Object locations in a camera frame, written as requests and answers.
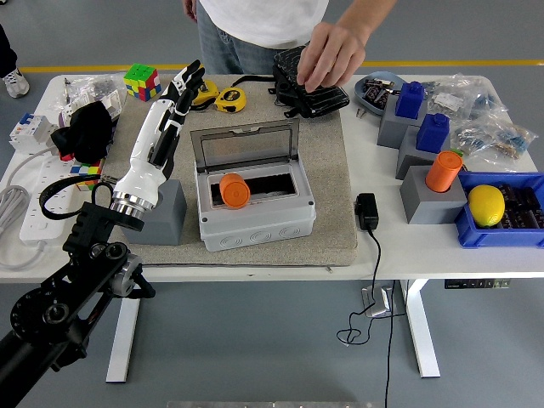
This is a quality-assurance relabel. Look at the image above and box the white circuit breaker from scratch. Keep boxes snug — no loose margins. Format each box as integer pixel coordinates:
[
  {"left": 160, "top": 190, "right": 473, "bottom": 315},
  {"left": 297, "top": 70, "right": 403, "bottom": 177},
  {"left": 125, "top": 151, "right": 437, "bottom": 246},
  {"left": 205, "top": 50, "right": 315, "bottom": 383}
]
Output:
[{"left": 8, "top": 112, "right": 59, "bottom": 155}]

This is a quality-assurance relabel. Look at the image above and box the grey holder block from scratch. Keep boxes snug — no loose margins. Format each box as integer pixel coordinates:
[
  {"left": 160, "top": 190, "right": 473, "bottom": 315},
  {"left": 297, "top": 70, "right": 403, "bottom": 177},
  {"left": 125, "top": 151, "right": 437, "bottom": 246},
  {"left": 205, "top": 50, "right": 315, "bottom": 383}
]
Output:
[
  {"left": 394, "top": 125, "right": 451, "bottom": 181},
  {"left": 399, "top": 165, "right": 468, "bottom": 225},
  {"left": 377, "top": 95, "right": 428, "bottom": 150},
  {"left": 122, "top": 178, "right": 188, "bottom": 247}
]

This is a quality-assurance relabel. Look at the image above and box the black cloth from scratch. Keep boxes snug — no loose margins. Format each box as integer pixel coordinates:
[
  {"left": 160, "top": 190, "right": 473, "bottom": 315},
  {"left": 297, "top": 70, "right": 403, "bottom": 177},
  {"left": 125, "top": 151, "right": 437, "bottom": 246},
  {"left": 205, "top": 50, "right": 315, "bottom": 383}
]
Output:
[{"left": 49, "top": 100, "right": 120, "bottom": 165}]

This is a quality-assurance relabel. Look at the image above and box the black table control panel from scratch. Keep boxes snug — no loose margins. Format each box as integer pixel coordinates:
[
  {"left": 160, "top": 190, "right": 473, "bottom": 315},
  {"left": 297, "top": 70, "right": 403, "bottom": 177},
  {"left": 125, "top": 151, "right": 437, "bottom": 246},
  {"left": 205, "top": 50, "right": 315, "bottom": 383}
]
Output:
[{"left": 444, "top": 278, "right": 512, "bottom": 291}]

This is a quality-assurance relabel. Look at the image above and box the grey electrical box with lid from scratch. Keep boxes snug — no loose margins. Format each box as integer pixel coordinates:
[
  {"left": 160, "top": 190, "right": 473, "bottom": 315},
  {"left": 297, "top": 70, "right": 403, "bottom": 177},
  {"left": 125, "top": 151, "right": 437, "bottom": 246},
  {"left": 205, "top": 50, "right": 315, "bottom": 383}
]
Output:
[{"left": 190, "top": 117, "right": 317, "bottom": 252}]

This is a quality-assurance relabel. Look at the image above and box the white power strip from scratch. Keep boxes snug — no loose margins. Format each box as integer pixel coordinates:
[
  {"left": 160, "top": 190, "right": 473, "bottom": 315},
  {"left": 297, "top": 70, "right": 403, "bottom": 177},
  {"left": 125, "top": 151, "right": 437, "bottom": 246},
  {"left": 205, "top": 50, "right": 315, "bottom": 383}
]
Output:
[{"left": 19, "top": 156, "right": 84, "bottom": 243}]

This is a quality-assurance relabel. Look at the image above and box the person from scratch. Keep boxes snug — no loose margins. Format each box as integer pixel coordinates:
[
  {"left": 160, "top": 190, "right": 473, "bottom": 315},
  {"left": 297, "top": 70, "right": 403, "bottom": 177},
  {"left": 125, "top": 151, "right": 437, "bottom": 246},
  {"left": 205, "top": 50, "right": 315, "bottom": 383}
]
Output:
[{"left": 195, "top": 0, "right": 331, "bottom": 76}]

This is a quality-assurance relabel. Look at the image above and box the grey-brown mat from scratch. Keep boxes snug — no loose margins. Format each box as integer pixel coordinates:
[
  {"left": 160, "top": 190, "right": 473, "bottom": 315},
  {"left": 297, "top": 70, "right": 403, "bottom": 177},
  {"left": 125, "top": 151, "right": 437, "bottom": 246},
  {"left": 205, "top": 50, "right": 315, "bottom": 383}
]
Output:
[{"left": 79, "top": 74, "right": 359, "bottom": 268}]

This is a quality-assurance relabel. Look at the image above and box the yellow lemon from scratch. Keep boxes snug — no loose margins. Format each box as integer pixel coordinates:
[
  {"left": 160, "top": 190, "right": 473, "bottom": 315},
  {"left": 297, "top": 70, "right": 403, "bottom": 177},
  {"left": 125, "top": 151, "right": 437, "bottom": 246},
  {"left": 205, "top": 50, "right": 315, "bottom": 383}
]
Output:
[{"left": 467, "top": 184, "right": 507, "bottom": 228}]

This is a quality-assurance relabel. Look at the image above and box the large Rubik's cube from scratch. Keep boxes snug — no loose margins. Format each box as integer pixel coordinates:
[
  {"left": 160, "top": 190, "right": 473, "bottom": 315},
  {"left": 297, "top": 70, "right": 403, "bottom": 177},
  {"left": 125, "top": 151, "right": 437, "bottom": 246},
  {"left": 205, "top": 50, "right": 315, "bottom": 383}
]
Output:
[{"left": 122, "top": 62, "right": 162, "bottom": 103}]

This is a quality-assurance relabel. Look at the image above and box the orange cylinder battery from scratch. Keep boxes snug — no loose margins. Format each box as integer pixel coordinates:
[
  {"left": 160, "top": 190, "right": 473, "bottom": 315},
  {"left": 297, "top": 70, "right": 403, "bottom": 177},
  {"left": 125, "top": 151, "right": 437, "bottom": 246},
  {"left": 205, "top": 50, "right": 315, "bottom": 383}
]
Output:
[
  {"left": 218, "top": 173, "right": 252, "bottom": 211},
  {"left": 425, "top": 150, "right": 463, "bottom": 193}
]

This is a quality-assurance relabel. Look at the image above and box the black hanging cable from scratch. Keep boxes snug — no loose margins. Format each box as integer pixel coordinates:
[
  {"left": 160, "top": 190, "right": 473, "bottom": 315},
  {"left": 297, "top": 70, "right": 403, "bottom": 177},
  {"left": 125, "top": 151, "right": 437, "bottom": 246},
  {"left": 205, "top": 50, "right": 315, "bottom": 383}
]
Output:
[{"left": 383, "top": 279, "right": 396, "bottom": 408}]

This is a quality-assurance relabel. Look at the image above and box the blue-grey dish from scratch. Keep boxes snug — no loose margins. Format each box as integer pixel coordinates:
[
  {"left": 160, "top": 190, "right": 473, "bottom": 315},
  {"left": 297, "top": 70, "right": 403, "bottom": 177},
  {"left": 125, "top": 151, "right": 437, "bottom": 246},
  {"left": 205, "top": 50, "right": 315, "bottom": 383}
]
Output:
[{"left": 354, "top": 71, "right": 410, "bottom": 116}]

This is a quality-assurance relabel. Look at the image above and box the person's leg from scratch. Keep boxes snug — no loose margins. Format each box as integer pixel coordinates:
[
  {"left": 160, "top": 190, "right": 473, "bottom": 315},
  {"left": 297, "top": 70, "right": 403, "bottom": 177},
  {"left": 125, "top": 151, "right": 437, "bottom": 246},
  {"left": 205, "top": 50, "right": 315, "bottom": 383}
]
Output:
[{"left": 0, "top": 25, "right": 31, "bottom": 99}]

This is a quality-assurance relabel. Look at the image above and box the blue plastic bin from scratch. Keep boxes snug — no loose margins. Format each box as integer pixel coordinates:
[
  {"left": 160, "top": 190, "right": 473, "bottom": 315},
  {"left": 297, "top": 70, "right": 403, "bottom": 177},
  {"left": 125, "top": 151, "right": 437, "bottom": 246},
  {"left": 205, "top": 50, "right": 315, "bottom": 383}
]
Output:
[{"left": 455, "top": 171, "right": 544, "bottom": 250}]

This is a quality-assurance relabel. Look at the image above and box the black power adapter plug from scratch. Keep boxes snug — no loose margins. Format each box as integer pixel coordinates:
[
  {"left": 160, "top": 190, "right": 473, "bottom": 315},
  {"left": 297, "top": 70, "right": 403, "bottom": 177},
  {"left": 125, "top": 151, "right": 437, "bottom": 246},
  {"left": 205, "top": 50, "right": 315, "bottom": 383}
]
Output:
[{"left": 354, "top": 192, "right": 380, "bottom": 232}]

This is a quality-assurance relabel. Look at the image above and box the blue square battery block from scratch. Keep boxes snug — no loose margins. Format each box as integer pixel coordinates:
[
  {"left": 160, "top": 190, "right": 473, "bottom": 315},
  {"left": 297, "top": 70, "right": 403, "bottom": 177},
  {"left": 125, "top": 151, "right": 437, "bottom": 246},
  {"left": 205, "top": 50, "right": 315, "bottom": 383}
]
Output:
[
  {"left": 415, "top": 112, "right": 451, "bottom": 155},
  {"left": 394, "top": 81, "right": 428, "bottom": 119}
]

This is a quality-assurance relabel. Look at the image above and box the clear plastic parts bag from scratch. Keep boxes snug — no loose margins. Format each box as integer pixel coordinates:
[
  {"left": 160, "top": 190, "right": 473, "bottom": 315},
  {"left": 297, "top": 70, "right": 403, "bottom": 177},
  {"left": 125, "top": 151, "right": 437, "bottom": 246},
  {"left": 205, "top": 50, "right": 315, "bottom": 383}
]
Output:
[
  {"left": 62, "top": 74, "right": 128, "bottom": 127},
  {"left": 450, "top": 114, "right": 539, "bottom": 167},
  {"left": 427, "top": 72, "right": 490, "bottom": 120},
  {"left": 467, "top": 91, "right": 511, "bottom": 125}
]

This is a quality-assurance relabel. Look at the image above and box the black adapter cord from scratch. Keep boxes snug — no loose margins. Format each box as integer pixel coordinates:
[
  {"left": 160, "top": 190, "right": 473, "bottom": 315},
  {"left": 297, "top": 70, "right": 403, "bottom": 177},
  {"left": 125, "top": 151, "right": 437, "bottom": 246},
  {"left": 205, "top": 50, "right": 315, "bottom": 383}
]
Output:
[{"left": 336, "top": 228, "right": 383, "bottom": 346}]

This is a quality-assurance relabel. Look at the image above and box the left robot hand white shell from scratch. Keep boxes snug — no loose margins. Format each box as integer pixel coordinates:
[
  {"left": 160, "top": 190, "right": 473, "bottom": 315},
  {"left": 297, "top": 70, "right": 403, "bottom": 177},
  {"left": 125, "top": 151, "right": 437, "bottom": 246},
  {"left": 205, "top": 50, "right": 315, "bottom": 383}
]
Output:
[{"left": 113, "top": 59, "right": 207, "bottom": 201}]

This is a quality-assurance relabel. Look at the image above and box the black cylindrical capacitor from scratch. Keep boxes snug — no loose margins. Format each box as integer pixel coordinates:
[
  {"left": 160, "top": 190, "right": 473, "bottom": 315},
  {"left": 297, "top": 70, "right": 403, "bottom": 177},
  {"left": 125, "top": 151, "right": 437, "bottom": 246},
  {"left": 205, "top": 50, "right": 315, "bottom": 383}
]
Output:
[
  {"left": 501, "top": 212, "right": 535, "bottom": 230},
  {"left": 499, "top": 183, "right": 522, "bottom": 209},
  {"left": 520, "top": 186, "right": 544, "bottom": 213}
]

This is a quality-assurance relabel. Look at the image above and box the white table leg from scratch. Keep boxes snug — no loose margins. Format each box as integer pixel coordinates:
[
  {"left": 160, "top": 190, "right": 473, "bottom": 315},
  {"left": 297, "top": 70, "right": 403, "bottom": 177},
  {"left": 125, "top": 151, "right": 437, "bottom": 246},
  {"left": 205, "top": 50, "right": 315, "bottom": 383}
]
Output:
[
  {"left": 399, "top": 279, "right": 442, "bottom": 379},
  {"left": 105, "top": 281, "right": 145, "bottom": 383}
]

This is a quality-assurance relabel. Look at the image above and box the yellow tape measure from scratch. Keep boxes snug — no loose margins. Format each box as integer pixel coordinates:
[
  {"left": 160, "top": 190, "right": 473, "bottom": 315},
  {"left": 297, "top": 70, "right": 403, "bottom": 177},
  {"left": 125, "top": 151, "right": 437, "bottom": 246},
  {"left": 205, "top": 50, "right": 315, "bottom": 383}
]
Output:
[
  {"left": 189, "top": 80, "right": 221, "bottom": 112},
  {"left": 214, "top": 87, "right": 247, "bottom": 114}
]

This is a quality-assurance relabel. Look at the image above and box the person's left hand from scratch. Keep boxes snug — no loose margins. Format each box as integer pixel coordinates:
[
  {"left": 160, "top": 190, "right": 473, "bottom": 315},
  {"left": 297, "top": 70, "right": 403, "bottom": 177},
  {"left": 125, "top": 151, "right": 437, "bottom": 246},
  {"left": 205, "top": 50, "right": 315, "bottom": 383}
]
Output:
[{"left": 296, "top": 21, "right": 369, "bottom": 93}]

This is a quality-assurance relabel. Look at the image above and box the small Rubik's cube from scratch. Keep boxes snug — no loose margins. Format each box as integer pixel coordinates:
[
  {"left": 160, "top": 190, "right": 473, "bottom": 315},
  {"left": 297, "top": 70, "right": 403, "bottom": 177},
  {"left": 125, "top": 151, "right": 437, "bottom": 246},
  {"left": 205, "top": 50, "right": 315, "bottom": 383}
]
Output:
[{"left": 70, "top": 160, "right": 105, "bottom": 191}]

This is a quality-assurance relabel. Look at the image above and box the glossy black pouch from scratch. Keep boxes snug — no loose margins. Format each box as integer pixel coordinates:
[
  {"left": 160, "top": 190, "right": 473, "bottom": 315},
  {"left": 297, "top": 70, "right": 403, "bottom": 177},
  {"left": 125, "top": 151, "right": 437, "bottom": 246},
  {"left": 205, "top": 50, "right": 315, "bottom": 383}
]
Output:
[{"left": 231, "top": 46, "right": 351, "bottom": 120}]

